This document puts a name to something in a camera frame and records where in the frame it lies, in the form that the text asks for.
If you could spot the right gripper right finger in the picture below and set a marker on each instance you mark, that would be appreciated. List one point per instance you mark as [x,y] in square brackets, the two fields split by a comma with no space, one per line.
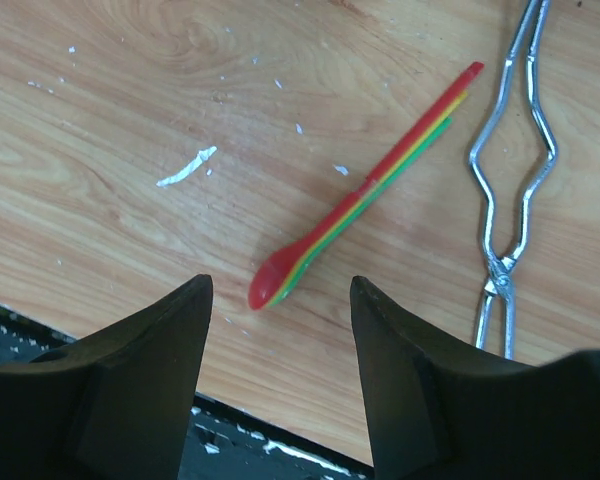
[439,408]

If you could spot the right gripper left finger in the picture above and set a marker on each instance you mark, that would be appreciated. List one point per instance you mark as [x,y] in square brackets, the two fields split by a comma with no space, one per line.
[113,405]

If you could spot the metal crucible tongs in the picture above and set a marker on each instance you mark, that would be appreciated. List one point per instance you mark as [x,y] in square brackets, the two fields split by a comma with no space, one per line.
[519,70]

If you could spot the red spatula spoon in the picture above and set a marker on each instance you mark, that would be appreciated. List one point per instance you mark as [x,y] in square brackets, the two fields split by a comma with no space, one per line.
[281,271]

